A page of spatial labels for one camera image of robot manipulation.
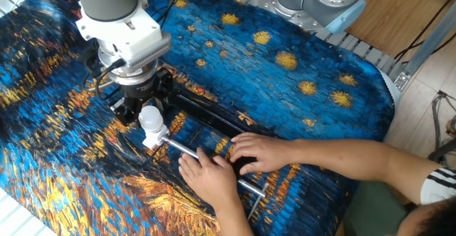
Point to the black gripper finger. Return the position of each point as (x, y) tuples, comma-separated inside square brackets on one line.
[(128, 111), (165, 84)]

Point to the person's right forearm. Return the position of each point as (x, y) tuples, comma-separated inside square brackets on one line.
[(356, 159)]

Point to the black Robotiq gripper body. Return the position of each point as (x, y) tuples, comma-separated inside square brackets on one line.
[(140, 88)]

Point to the aluminium frame beam with bracket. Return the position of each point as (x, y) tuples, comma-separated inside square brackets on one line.
[(427, 47)]

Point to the white plug socket adapter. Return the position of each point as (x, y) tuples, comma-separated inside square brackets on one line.
[(156, 138)]

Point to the person's left hand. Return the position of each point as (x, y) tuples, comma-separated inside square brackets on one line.
[(210, 182)]

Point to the green trousers leg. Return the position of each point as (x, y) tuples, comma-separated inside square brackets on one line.
[(370, 211)]

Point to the starry night print tablecloth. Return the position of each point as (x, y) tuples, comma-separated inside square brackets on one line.
[(249, 86)]

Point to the person's left forearm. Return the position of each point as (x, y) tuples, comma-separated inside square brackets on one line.
[(233, 221)]

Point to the dark chair leg frame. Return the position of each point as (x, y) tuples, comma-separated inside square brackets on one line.
[(441, 153)]

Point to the person's head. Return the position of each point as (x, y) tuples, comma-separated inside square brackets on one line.
[(431, 220)]

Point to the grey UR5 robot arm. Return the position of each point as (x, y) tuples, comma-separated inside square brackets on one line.
[(121, 25)]

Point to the person's right hand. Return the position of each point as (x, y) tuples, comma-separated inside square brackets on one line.
[(267, 152)]

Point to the black C-clamp with silver screw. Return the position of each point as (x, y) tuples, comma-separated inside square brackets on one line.
[(206, 116)]

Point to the white shirt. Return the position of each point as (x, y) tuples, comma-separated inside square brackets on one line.
[(440, 186)]

